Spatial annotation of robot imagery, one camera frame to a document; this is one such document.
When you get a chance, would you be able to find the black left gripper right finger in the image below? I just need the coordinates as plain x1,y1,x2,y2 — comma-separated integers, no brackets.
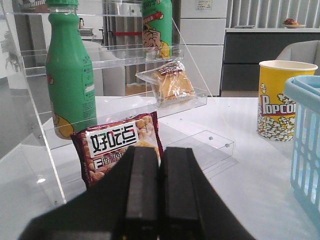
160,147,254,240

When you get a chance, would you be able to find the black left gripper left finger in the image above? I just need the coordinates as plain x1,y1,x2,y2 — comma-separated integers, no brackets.
19,146,158,240

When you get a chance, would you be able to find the bread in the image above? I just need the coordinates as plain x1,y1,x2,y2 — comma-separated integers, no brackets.
151,61,195,103

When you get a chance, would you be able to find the light blue plastic basket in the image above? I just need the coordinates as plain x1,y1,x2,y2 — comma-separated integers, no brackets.
284,75,320,227

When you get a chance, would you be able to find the red nut snack packet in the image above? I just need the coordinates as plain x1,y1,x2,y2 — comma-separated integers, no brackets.
70,111,163,188

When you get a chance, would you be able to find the clear acrylic display shelf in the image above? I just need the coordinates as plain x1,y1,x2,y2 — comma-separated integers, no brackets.
0,0,234,212

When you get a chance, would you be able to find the green plastic drink bottle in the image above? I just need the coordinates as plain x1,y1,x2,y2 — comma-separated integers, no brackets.
45,0,97,140

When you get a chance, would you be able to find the white cabinet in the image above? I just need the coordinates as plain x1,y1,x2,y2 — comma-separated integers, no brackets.
179,0,228,97

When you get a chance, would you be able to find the grey armchair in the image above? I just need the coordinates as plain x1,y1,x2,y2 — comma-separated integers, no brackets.
276,40,320,76

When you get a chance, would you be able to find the plate of fruit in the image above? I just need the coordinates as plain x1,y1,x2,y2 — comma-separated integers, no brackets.
282,18,306,29

